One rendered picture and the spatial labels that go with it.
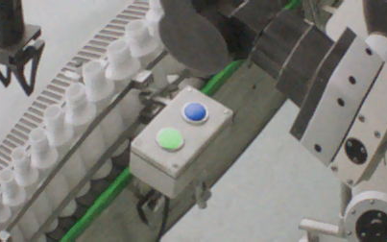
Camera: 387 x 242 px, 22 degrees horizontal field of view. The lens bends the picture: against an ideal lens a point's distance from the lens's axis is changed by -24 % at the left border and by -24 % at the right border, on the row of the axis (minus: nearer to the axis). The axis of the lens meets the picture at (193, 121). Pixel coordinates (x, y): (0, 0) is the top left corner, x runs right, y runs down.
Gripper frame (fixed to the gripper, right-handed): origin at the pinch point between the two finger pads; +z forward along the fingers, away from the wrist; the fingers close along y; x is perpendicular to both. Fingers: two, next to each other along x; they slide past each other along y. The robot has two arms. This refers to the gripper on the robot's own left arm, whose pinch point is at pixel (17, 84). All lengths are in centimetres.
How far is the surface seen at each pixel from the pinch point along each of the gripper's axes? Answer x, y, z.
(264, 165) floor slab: 126, -64, 139
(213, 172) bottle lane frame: 45, -9, 55
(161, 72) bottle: 42, -12, 33
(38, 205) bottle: 5.2, -12.5, 32.8
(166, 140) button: 24.6, 2.7, 27.8
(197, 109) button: 31.6, 2.8, 27.8
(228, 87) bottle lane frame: 53, -9, 43
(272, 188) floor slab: 119, -56, 139
